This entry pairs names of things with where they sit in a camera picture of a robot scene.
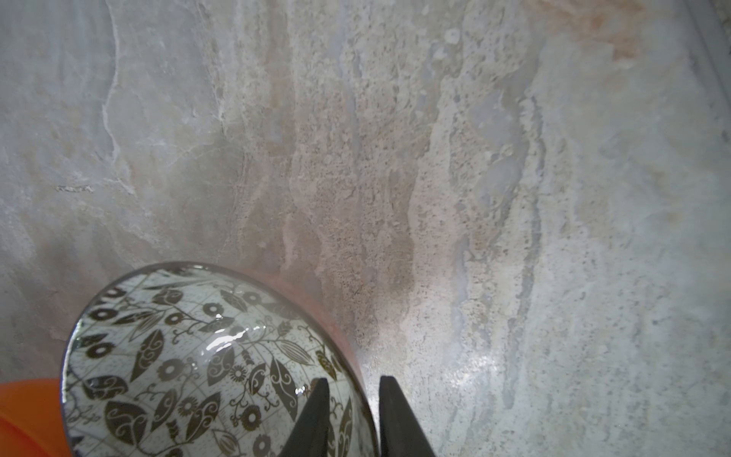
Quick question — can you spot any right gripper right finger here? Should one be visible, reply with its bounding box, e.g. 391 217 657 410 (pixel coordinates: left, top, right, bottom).
379 376 436 457

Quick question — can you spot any orange bowl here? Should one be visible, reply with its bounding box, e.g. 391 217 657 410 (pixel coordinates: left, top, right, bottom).
1 378 72 457

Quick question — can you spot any black floral bowl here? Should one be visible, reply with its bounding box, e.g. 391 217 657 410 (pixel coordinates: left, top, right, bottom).
60 262 379 456

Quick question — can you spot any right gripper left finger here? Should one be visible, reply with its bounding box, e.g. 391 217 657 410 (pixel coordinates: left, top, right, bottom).
280 378 330 457

